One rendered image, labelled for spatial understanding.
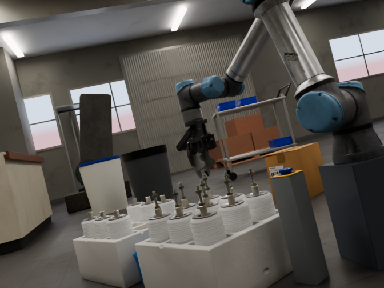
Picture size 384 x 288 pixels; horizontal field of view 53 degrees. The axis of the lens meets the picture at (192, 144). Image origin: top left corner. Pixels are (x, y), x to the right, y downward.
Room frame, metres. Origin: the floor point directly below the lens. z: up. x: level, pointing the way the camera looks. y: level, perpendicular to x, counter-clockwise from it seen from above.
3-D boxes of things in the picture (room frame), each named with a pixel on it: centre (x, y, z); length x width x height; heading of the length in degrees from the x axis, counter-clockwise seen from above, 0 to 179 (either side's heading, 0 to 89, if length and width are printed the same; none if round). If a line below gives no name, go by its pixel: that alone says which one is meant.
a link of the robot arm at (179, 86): (1.44, -0.03, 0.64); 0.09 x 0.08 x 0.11; 44
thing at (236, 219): (1.20, -0.08, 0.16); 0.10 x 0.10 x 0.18
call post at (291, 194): (1.11, -0.25, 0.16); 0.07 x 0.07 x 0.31; 40
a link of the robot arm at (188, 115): (1.44, -0.03, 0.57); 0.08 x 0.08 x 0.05
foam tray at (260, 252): (1.29, 0.00, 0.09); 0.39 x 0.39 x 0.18; 40
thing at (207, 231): (1.12, 0.01, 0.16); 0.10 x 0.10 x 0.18
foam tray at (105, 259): (1.71, 0.35, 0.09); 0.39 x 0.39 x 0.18; 41
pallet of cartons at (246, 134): (7.32, -0.91, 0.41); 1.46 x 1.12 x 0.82; 104
